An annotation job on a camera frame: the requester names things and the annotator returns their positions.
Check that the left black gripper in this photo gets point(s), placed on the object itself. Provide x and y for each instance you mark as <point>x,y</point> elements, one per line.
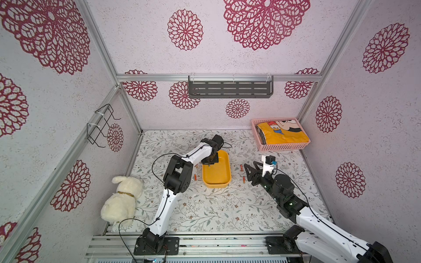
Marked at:
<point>216,160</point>

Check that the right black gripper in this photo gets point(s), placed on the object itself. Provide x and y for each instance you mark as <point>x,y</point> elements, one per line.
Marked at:
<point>260,175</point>

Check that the yellow plastic storage box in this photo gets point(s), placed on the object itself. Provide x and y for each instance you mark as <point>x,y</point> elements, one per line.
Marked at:
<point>217,175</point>

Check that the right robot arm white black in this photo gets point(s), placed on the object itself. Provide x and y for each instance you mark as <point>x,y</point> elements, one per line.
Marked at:
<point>312,233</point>

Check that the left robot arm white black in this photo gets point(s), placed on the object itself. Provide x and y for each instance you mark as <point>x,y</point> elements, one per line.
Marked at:
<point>176,181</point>

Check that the pink plastic basket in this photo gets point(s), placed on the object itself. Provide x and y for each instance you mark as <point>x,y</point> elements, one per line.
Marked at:
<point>277,147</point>

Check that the yellow cartoon folded shirt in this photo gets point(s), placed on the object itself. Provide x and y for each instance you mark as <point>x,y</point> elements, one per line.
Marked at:
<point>281,132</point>

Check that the white plush toy dog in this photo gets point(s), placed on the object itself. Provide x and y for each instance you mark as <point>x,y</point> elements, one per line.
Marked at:
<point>122,204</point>

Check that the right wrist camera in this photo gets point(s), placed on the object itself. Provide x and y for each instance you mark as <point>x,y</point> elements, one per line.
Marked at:
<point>269,164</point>

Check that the grey wall shelf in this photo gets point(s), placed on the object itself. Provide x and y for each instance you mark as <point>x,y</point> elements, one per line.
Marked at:
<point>230,89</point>

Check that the black wire wall rack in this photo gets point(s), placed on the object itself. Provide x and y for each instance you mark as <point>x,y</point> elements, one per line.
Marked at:
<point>95,129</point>

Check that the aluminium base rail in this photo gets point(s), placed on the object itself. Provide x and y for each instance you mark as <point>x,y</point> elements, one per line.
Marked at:
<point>191,246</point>

